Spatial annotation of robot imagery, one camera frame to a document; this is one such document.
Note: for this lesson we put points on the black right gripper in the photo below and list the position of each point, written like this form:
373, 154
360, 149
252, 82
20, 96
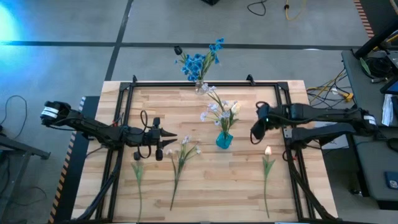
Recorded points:
264, 115

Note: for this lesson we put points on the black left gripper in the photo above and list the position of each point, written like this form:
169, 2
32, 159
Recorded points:
154, 137

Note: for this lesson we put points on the white artificial flower spray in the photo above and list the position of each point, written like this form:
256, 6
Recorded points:
186, 140
213, 106

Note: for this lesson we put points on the dark artificial tulip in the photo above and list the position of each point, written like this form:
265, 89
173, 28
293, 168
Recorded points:
137, 155
178, 49

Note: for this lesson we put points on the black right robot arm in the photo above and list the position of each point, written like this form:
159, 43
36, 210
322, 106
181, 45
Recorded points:
326, 113

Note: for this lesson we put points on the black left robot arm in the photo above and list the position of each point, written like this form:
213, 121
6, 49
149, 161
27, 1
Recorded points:
93, 127

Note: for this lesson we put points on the blue patterned glass vase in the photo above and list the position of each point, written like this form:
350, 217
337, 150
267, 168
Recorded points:
224, 141

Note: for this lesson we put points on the clear glass vase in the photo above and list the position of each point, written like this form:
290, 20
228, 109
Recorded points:
200, 88

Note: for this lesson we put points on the hazard striped black platform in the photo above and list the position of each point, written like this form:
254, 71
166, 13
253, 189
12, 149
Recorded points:
76, 168

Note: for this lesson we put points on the grey desk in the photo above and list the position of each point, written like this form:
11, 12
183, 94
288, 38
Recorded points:
357, 81

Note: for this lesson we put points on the grey side table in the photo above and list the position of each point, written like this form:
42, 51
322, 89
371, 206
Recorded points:
373, 168

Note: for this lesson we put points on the white paper sheet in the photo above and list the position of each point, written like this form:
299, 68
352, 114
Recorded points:
387, 109

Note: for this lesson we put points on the blue screen device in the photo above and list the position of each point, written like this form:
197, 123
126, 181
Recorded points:
391, 87

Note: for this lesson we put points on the blue phone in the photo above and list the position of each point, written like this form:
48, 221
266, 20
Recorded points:
391, 180

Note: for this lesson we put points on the grey metal stand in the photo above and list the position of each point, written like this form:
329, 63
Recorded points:
18, 149

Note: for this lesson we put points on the small black frame clamp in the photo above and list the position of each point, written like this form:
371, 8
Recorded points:
134, 78
250, 79

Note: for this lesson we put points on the black diagonal post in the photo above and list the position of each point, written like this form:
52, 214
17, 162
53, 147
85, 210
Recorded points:
376, 39

